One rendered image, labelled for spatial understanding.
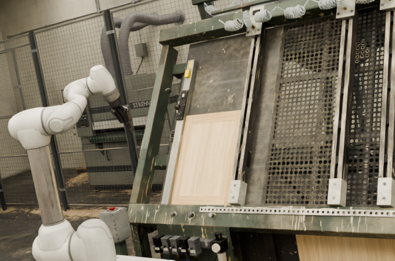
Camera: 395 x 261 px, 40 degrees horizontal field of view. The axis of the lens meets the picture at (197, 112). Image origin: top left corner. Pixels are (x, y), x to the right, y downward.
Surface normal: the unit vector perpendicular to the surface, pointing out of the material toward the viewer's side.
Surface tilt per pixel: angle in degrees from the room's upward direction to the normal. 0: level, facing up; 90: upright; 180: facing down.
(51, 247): 88
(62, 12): 90
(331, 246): 90
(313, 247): 90
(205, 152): 57
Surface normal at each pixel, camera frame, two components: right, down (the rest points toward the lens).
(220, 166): -0.58, -0.38
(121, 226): 0.80, -0.09
